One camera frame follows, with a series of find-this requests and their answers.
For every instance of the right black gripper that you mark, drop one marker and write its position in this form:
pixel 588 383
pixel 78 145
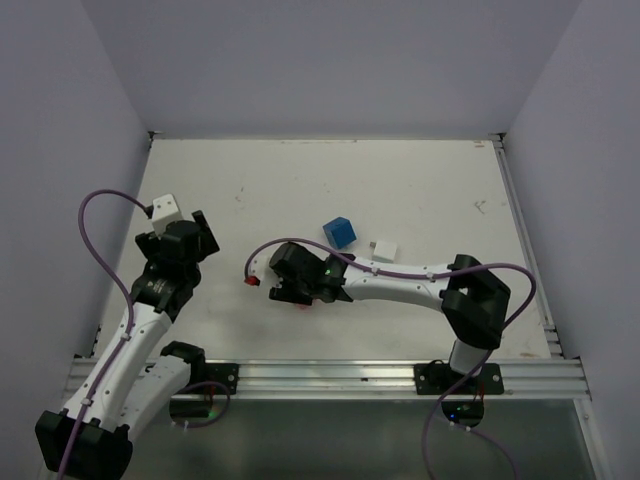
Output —
pixel 285 292

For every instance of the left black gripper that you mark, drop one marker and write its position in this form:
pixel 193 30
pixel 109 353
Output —
pixel 206 242

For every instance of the dark blue cube socket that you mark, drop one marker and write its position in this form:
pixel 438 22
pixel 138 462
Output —
pixel 339 233

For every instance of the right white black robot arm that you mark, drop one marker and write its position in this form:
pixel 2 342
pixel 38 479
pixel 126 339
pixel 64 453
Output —
pixel 473 300

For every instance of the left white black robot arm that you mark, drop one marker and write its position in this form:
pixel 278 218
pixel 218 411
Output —
pixel 93 435

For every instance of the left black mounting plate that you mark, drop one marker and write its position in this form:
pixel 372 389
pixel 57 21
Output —
pixel 224 373

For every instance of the black mounting plate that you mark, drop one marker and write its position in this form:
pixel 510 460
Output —
pixel 436 377
pixel 224 373

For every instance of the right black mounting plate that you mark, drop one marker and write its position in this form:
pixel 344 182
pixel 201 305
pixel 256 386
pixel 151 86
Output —
pixel 436 377

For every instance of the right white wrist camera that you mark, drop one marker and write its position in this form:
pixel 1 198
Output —
pixel 258 271

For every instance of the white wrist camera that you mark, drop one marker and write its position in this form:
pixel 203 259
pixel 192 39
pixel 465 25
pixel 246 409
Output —
pixel 258 271
pixel 165 211

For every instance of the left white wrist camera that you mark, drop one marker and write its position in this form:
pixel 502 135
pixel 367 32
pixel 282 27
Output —
pixel 165 211

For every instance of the aluminium front rail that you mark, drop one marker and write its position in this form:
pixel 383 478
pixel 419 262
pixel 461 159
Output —
pixel 527 379

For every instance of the aluminium rail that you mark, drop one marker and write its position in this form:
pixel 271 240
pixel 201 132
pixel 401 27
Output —
pixel 548 323
pixel 527 379

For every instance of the aluminium right side rail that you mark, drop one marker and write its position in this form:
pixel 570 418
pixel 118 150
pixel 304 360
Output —
pixel 548 323

